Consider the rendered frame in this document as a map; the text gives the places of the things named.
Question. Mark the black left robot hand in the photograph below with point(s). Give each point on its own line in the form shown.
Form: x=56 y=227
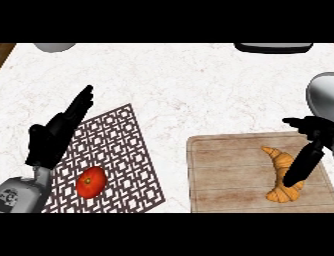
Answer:
x=51 y=140

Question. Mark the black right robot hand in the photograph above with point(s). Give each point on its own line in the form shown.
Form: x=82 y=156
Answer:
x=322 y=130

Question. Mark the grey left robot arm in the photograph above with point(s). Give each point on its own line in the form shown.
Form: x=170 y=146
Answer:
x=18 y=195

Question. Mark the golden brown croissant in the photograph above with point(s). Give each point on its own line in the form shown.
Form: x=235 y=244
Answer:
x=282 y=195

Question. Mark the pale wooden cutting board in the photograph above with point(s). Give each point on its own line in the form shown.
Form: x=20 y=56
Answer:
x=229 y=173

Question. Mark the red tomato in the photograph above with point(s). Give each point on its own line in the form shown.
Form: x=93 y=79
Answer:
x=90 y=182

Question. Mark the brown patterned placemat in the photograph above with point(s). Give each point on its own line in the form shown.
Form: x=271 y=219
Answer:
x=119 y=160

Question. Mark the black and grey appliance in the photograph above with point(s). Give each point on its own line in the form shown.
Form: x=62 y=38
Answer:
x=273 y=48

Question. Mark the grey rounded bowl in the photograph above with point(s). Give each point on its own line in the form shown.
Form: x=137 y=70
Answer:
x=53 y=47

